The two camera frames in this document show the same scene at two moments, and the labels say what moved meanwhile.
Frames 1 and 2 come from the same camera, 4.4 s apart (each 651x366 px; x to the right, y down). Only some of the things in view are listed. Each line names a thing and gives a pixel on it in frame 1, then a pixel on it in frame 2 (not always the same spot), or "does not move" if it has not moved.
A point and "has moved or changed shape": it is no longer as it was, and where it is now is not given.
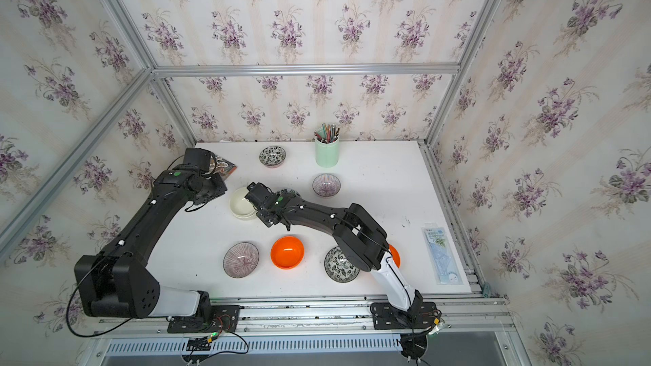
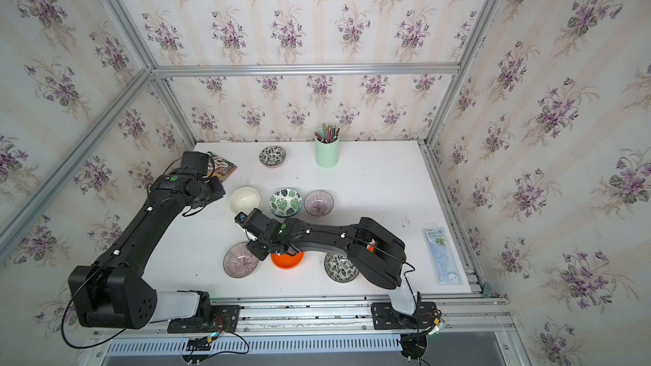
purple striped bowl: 241,260 does not move
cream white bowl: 240,207 does not move
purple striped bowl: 326,185 has moved or changed shape
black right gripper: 259,215 → 258,254
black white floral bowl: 338,268 does not move
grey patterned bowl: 272,157 does not move
